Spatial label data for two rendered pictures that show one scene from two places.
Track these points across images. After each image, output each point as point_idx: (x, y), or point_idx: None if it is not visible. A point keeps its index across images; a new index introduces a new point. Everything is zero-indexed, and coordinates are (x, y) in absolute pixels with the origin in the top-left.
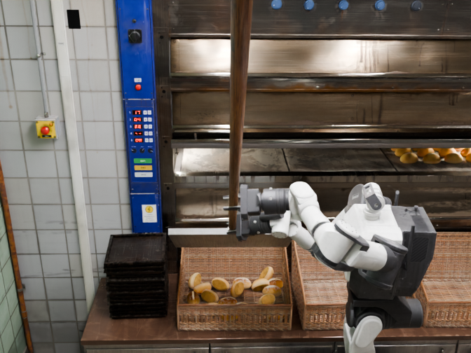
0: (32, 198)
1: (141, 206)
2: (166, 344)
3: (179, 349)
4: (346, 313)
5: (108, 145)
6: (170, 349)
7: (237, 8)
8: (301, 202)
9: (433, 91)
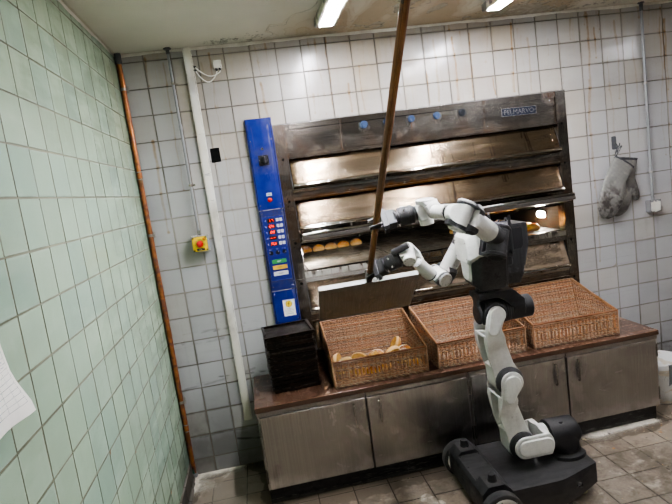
0: (189, 311)
1: (282, 301)
2: (328, 401)
3: (340, 404)
4: (475, 316)
5: (250, 253)
6: (332, 405)
7: None
8: (427, 203)
9: (489, 172)
